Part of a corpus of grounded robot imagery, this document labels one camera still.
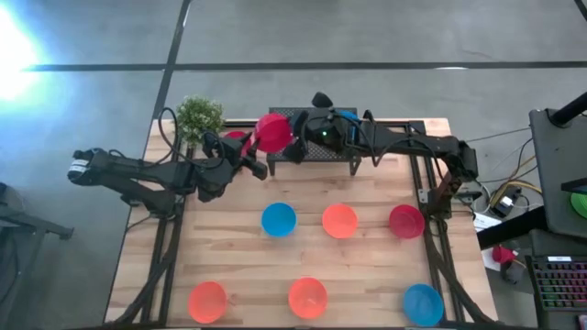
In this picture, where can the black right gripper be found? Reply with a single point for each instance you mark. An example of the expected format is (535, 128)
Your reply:
(328, 130)

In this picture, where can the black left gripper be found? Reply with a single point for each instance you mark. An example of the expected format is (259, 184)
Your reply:
(224, 160)

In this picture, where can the red plastic mini bowl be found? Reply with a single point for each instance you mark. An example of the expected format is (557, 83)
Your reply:
(235, 134)
(273, 133)
(406, 222)

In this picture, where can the blue plastic mini bowl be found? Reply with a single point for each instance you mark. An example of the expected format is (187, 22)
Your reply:
(423, 304)
(279, 220)
(349, 114)

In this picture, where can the orange plastic mini bowl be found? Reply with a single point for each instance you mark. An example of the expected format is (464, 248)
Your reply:
(340, 221)
(207, 302)
(307, 298)

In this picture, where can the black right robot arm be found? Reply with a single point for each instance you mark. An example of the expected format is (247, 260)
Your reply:
(413, 142)

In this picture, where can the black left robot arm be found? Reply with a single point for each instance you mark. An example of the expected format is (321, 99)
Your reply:
(137, 172)

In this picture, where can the black perforated metal shelf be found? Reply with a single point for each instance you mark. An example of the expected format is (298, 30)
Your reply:
(325, 157)

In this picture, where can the small green potted plant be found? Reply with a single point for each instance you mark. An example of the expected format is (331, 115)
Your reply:
(199, 120)

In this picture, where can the white paper sheet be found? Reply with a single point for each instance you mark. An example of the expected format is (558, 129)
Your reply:
(486, 223)
(488, 263)

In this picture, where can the black power adapter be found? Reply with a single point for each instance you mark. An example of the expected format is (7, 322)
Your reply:
(504, 204)

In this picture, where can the black slanted desk beam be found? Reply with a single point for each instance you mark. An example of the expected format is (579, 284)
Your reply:
(509, 231)

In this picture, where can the dark metal side table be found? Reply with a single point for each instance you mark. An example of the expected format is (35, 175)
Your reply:
(27, 224)

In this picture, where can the small red object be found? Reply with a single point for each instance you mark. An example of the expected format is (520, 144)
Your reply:
(502, 255)

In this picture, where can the dark grey desk panel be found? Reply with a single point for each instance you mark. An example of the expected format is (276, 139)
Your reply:
(555, 160)

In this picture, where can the black round pole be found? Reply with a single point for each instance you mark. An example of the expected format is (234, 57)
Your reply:
(571, 110)

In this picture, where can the black shelf edge bar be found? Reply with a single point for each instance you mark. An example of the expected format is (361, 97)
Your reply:
(575, 185)

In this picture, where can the green round object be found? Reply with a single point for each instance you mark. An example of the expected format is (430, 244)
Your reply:
(581, 205)

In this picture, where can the backlit black keyboard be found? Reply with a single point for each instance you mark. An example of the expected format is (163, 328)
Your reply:
(559, 286)

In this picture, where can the small black frame connector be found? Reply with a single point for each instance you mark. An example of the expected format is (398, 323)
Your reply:
(368, 117)

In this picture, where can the silver metal bracket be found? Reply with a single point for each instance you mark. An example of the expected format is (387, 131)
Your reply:
(423, 196)

